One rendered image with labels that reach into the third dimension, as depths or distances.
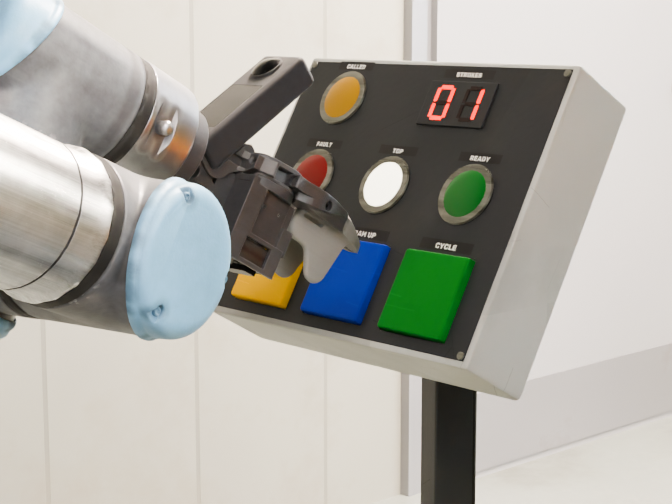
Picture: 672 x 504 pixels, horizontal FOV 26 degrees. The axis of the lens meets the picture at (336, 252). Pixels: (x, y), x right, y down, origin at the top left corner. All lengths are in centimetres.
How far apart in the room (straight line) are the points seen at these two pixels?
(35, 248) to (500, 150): 60
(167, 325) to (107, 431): 243
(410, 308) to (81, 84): 41
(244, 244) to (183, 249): 25
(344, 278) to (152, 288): 53
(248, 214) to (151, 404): 226
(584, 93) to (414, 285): 22
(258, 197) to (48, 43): 21
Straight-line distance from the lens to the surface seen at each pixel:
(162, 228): 79
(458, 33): 378
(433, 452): 141
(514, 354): 123
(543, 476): 408
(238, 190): 106
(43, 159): 75
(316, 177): 139
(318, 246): 112
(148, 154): 99
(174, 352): 330
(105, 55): 96
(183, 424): 336
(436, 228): 127
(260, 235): 107
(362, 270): 129
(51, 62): 94
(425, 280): 124
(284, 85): 108
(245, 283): 139
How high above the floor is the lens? 124
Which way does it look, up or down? 9 degrees down
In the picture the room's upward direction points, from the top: straight up
